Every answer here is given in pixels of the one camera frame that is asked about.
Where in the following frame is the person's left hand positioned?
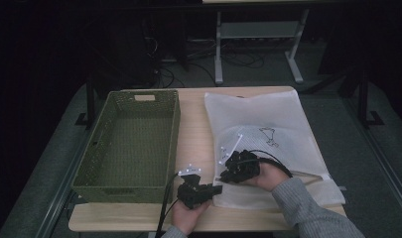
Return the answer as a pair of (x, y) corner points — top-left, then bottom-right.
(171, 199), (212, 237)

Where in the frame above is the white mesh laundry bag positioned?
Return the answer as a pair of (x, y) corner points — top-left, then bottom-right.
(203, 89), (347, 211)

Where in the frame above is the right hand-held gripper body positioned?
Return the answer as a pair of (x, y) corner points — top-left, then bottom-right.
(217, 133), (262, 183)

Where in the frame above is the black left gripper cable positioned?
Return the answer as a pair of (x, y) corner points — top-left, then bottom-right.
(154, 173), (182, 238)

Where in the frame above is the green woven basket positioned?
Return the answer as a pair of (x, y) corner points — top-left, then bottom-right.
(71, 89), (182, 204)

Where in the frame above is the black metal stand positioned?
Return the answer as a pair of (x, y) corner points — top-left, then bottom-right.
(352, 67), (385, 128)
(74, 73), (97, 128)

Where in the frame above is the person's right hand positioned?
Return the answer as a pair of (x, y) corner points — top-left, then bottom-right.
(246, 162), (291, 193)

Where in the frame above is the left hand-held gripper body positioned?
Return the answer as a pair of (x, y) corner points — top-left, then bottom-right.
(177, 164), (216, 210)

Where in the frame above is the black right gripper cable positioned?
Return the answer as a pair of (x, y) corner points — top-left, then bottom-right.
(249, 149), (294, 179)

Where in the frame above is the white metal desk frame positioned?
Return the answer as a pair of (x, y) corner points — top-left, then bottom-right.
(213, 9), (311, 85)

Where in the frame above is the tangle of black floor cables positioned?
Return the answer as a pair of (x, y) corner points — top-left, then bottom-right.
(150, 34), (266, 89)

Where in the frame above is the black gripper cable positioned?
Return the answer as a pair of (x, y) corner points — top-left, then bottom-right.
(154, 173), (182, 238)
(249, 149), (294, 179)

